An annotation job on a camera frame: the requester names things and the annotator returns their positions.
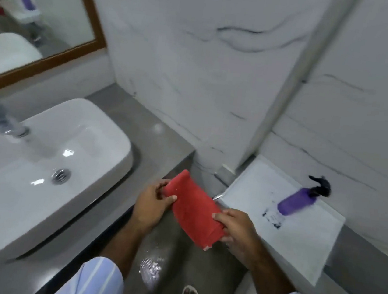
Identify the person's right hand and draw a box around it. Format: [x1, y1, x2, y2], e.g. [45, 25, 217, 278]
[206, 206, 271, 273]

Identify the person's left hand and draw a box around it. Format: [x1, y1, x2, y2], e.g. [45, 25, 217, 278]
[129, 176, 180, 236]

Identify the red cleaning cloth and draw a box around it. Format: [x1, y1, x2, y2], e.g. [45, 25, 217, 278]
[155, 167, 233, 254]

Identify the purple spray bottle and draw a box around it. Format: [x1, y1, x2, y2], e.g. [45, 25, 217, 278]
[260, 169, 333, 236]

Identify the person's left forearm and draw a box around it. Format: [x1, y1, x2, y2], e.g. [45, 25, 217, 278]
[49, 206, 151, 294]

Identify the person's right forearm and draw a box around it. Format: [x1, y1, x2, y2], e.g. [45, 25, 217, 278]
[243, 249, 343, 294]

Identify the chrome sink drain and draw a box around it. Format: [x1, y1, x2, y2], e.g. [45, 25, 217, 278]
[50, 166, 72, 186]

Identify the white ceramic sink basin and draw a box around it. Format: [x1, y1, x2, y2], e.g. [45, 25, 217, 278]
[0, 88, 140, 283]

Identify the white toilet tank lid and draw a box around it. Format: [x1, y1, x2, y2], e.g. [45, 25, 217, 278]
[207, 150, 353, 290]

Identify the gray stone ledge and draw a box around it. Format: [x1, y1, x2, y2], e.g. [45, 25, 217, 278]
[319, 221, 388, 294]

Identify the chrome faucet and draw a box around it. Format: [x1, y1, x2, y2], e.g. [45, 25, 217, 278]
[0, 93, 35, 139]

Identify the wooden framed mirror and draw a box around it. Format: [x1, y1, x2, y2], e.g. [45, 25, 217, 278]
[0, 0, 113, 109]

